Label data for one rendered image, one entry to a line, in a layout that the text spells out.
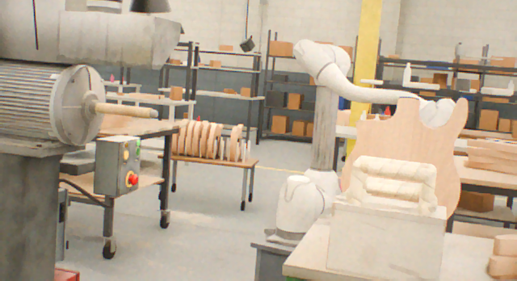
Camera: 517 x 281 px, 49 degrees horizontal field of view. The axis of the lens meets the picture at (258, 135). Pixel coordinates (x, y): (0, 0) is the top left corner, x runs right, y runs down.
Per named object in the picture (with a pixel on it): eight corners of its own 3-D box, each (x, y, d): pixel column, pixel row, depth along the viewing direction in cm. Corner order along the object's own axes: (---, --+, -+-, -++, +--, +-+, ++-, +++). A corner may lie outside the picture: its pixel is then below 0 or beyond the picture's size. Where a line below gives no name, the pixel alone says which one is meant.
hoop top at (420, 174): (350, 172, 140) (351, 159, 139) (352, 170, 143) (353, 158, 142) (435, 183, 134) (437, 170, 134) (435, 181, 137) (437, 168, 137)
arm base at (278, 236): (272, 229, 256) (273, 217, 255) (319, 239, 248) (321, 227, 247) (256, 240, 239) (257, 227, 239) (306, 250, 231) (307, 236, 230)
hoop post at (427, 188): (417, 214, 136) (422, 175, 135) (418, 211, 139) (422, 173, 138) (431, 215, 135) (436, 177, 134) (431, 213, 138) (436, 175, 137)
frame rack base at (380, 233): (325, 270, 142) (332, 202, 140) (334, 252, 157) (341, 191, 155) (439, 290, 135) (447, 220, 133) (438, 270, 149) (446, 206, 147)
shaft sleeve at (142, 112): (94, 106, 175) (98, 100, 177) (98, 115, 178) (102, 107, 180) (148, 113, 171) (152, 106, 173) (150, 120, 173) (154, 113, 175)
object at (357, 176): (347, 203, 141) (350, 165, 140) (349, 200, 144) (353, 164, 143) (360, 205, 140) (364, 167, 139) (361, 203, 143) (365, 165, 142)
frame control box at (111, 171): (48, 207, 202) (51, 135, 199) (82, 195, 223) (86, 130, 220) (110, 217, 196) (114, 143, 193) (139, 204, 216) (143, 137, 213)
